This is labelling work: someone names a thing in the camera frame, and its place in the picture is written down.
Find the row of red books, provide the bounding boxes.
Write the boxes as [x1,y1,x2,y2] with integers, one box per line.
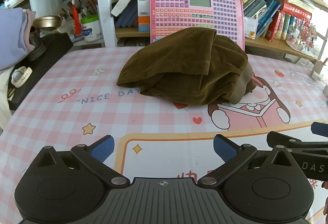
[265,0,312,42]

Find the dark round base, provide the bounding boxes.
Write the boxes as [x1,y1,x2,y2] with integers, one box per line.
[27,32,47,62]

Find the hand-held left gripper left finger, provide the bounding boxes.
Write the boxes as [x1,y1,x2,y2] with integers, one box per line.
[33,135,131,189]

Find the black box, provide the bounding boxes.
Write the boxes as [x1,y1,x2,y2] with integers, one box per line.
[8,33,74,109]

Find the bundle of pens and brushes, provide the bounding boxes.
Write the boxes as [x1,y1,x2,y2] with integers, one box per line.
[58,0,99,19]

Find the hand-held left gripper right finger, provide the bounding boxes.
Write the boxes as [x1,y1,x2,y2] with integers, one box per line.
[197,134,299,188]

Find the red tassel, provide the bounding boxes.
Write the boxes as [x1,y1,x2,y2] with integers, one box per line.
[72,0,81,35]

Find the white pen tub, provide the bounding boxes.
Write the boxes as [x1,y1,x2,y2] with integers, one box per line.
[81,15,102,42]

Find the white wrist watch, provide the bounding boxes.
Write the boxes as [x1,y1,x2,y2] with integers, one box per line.
[11,66,33,89]

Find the row of blue books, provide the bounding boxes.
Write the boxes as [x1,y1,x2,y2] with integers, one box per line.
[114,0,231,28]

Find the white jacket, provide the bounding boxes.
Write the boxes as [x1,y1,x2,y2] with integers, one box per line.
[0,68,13,132]

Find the folded purple clothes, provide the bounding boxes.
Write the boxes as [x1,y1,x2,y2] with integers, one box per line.
[0,7,36,71]

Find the colourful flower ornament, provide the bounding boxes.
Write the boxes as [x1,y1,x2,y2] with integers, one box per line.
[286,20,318,57]

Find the brown velvet pants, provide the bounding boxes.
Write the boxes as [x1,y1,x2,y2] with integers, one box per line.
[116,27,257,106]

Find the pink toy keyboard tablet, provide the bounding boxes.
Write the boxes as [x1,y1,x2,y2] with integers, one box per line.
[150,0,245,51]

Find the orange and white box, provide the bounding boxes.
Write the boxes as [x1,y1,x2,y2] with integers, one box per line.
[138,0,151,33]

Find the person's right hand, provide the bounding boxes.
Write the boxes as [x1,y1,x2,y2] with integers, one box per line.
[321,180,328,215]

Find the row of slanted teal books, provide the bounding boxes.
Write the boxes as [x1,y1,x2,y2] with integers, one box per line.
[241,0,282,38]

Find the brass bowl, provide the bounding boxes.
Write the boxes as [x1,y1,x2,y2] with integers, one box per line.
[33,16,62,30]

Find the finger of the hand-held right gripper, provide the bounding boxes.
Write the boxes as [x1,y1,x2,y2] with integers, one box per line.
[311,122,328,137]
[266,131,328,150]

